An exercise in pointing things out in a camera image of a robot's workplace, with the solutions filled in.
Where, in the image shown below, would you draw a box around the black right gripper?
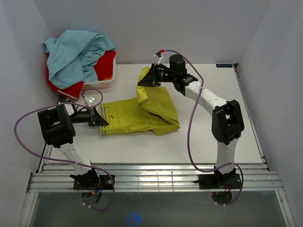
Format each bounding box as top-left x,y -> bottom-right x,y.
137,64 -> 176,88

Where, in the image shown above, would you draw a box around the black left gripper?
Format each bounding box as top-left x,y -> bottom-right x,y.
71,106 -> 109,127

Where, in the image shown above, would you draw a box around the yellow-green trousers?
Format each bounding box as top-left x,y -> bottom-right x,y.
99,66 -> 180,137

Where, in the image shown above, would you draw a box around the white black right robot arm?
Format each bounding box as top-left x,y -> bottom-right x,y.
138,53 -> 244,192

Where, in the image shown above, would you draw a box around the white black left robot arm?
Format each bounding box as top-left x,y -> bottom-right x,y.
37,102 -> 109,189

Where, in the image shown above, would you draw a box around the white plastic laundry basket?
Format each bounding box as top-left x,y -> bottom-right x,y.
81,57 -> 116,90

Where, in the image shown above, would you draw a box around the red garment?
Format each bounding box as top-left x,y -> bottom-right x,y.
45,51 -> 116,100

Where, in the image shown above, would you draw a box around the light blue garment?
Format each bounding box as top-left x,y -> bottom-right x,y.
43,30 -> 116,89

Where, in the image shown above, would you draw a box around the blue logo sticker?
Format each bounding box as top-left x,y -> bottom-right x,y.
216,63 -> 233,68

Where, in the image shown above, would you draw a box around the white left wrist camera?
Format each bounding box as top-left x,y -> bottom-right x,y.
84,96 -> 95,106

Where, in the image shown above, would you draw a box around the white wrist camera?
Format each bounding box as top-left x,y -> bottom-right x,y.
153,49 -> 164,65
84,96 -> 95,106

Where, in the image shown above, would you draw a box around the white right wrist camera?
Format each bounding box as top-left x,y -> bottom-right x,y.
153,49 -> 164,65

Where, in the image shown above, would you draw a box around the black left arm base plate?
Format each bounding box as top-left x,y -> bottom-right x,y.
72,175 -> 116,191

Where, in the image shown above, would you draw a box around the aluminium table frame rails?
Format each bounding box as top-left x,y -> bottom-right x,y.
19,63 -> 296,227

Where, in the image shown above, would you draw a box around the white wire grid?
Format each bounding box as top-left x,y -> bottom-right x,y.
125,172 -> 202,192

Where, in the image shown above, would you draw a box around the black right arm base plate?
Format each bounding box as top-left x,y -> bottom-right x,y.
194,174 -> 242,189

